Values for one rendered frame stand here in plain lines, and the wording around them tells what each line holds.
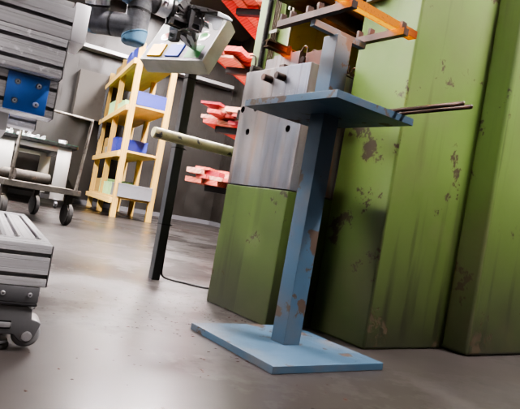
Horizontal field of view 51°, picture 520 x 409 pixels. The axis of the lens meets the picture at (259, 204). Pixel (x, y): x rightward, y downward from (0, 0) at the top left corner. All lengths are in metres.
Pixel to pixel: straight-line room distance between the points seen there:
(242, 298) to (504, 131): 1.11
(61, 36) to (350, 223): 1.09
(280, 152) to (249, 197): 0.22
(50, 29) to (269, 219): 0.96
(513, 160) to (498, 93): 0.25
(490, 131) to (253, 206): 0.91
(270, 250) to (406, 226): 0.46
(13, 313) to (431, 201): 1.37
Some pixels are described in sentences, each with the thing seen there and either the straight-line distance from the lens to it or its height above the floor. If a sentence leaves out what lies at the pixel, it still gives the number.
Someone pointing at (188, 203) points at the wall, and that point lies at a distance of 10.87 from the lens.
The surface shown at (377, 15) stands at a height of 0.96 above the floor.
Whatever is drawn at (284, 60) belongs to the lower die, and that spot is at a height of 0.96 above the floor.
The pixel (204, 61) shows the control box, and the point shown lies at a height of 0.96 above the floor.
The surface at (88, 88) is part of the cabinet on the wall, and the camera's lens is 10.15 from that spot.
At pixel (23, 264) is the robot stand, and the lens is 1.24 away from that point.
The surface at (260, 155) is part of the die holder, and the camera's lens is 2.02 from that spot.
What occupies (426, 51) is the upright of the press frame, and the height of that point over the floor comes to 1.00.
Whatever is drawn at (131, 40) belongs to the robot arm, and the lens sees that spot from 1.80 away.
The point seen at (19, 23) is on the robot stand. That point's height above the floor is 0.69.
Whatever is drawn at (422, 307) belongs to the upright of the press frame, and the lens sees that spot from 2.04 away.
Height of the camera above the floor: 0.37
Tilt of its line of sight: 1 degrees up
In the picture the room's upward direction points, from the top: 10 degrees clockwise
